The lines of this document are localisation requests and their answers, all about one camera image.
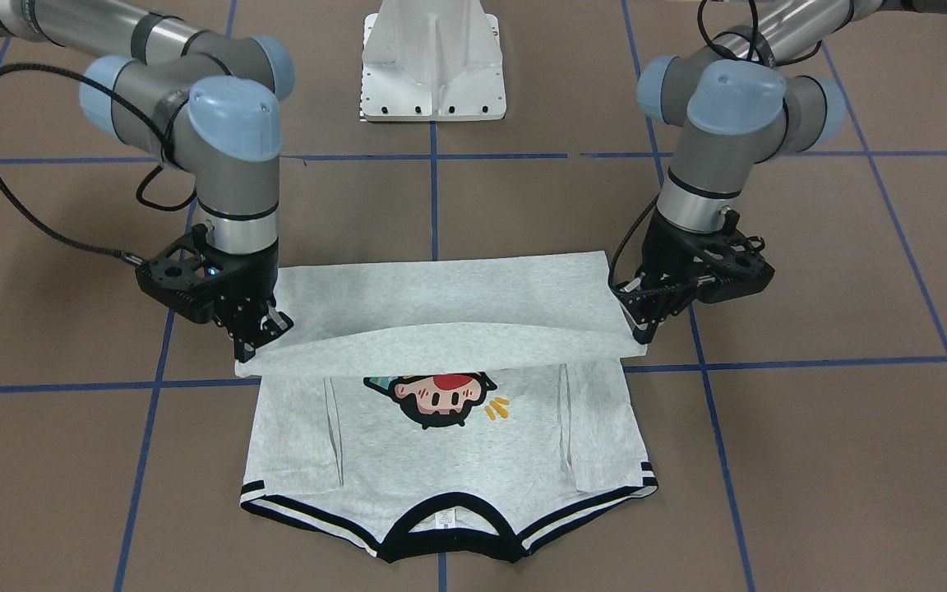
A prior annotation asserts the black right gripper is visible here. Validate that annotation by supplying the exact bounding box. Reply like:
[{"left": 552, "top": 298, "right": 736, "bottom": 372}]
[{"left": 136, "top": 224, "right": 294, "bottom": 363}]

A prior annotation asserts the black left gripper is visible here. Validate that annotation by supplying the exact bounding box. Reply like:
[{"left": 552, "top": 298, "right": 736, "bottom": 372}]
[{"left": 613, "top": 210, "right": 775, "bottom": 345}]

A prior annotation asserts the grey cartoon print t-shirt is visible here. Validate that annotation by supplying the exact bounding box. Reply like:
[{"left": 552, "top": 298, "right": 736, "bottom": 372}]
[{"left": 236, "top": 252, "right": 658, "bottom": 562}]

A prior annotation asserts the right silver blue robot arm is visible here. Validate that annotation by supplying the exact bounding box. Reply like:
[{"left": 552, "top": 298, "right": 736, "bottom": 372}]
[{"left": 0, "top": 1, "right": 294, "bottom": 363}]

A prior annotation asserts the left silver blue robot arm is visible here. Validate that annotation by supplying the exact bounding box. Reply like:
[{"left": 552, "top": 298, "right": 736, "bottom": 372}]
[{"left": 612, "top": 1, "right": 882, "bottom": 345}]

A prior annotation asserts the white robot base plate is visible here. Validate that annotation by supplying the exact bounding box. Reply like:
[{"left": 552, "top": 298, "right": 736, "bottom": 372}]
[{"left": 358, "top": 1, "right": 507, "bottom": 123}]

